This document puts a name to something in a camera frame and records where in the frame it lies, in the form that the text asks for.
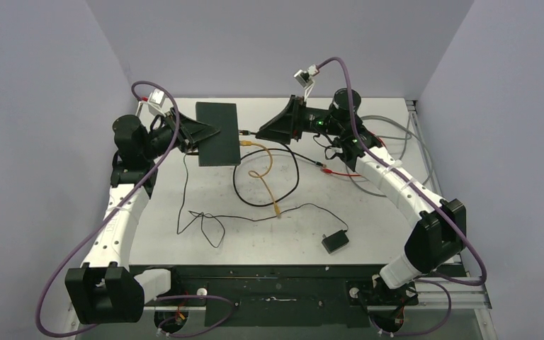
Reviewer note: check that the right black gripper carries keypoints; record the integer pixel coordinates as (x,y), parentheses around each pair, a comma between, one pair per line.
(287,123)

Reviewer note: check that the black power adapter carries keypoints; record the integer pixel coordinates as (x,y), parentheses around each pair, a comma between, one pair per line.
(335,241)

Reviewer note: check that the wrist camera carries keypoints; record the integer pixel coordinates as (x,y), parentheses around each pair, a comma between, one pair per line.
(305,78)
(156,101)

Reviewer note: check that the black network switch box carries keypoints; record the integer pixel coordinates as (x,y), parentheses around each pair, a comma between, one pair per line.
(222,148)

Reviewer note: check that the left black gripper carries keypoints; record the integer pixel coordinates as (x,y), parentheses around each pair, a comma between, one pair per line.
(188,131)

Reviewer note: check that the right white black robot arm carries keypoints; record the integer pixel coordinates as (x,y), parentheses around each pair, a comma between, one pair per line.
(437,224)

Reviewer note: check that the aluminium front rail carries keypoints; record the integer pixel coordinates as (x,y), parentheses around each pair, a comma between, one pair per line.
(431,293)

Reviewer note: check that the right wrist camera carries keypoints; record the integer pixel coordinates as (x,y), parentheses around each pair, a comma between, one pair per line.
(305,78)

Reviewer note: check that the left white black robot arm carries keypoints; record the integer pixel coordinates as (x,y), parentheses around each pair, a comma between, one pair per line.
(102,289)

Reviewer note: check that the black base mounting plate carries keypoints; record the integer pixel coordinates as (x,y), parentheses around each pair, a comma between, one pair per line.
(185,278)

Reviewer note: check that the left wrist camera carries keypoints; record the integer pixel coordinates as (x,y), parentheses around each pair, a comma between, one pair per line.
(156,101)

